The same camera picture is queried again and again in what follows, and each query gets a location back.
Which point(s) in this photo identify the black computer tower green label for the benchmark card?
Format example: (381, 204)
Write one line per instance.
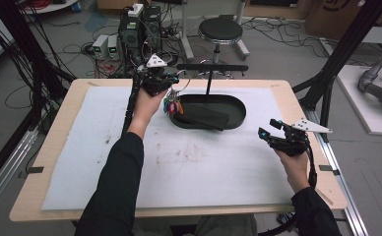
(130, 36)

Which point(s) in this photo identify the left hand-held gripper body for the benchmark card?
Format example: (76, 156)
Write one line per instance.
(153, 82)

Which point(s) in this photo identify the white table leg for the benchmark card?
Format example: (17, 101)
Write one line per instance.
(241, 46)
(186, 42)

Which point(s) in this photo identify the black metal frame post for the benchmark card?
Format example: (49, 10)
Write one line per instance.
(343, 49)
(21, 49)

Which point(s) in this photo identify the white foam mat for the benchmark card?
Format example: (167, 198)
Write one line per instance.
(195, 170)

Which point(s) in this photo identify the person's right hand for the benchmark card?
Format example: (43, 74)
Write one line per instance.
(295, 168)

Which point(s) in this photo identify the black tape strip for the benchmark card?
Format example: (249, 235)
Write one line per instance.
(328, 169)
(34, 170)

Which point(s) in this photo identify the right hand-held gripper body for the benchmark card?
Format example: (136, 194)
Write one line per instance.
(292, 142)

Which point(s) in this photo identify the white power strip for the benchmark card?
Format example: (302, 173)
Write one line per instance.
(136, 10)

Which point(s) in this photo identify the black round stool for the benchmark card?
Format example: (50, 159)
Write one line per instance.
(220, 31)

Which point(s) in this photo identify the grey bench power supply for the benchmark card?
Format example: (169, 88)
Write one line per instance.
(99, 47)
(113, 47)

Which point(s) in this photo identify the aluminium rail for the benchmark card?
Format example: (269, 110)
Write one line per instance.
(5, 173)
(346, 193)

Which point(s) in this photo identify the white platform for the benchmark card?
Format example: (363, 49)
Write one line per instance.
(356, 108)

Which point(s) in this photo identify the black oval tray with hanger stand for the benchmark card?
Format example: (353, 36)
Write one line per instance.
(236, 108)

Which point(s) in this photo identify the person's left hand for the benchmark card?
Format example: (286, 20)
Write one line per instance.
(146, 108)

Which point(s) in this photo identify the cardboard box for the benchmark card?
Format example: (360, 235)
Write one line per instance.
(336, 16)

